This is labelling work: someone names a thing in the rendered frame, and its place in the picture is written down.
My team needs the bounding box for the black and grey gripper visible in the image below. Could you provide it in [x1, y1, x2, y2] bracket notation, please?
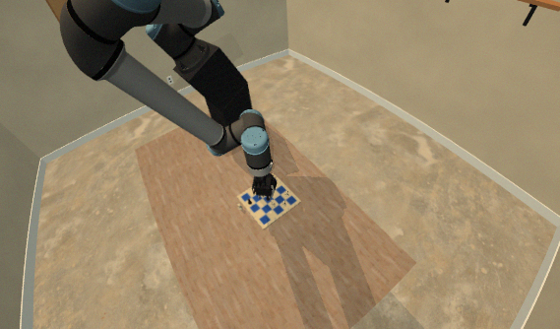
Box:
[252, 173, 277, 200]

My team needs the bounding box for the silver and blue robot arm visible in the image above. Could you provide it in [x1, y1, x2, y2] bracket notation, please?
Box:
[60, 0, 274, 177]

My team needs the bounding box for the blue and cream chessboard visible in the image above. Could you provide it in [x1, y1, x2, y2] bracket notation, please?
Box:
[237, 173, 301, 230]

